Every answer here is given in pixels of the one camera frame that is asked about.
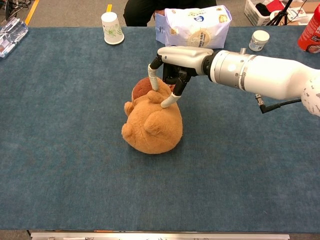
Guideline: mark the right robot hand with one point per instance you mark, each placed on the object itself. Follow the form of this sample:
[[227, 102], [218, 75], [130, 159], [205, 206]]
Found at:
[[185, 57]]

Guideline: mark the brown plush toy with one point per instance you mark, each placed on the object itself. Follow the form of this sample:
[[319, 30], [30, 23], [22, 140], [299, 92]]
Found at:
[[155, 127]]

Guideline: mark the white snack bag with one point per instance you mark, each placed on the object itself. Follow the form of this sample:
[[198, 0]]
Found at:
[[195, 27]]

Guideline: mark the person in black clothes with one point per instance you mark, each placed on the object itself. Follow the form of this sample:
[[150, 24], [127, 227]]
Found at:
[[140, 12]]

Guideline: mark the small white jar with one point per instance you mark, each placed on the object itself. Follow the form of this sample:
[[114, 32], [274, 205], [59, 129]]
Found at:
[[258, 41]]

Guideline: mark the white paper cup green print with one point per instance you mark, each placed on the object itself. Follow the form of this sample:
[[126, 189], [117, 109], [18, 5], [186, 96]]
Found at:
[[112, 30]]

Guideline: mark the white plastic basket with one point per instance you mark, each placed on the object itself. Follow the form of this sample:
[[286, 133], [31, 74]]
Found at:
[[252, 12]]

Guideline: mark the black tripod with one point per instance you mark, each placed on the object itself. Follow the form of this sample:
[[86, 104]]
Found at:
[[280, 15]]

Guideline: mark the red canister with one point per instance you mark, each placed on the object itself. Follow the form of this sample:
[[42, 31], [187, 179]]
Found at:
[[311, 35]]

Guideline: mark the blue felt table cloth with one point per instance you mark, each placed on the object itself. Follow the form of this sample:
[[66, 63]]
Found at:
[[75, 150]]

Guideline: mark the clear plastic water bottle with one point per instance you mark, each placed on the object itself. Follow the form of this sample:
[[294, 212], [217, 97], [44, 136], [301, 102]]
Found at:
[[11, 37]]

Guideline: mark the aluminium profile rail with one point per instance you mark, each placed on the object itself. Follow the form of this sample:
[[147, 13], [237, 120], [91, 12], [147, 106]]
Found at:
[[160, 236]]

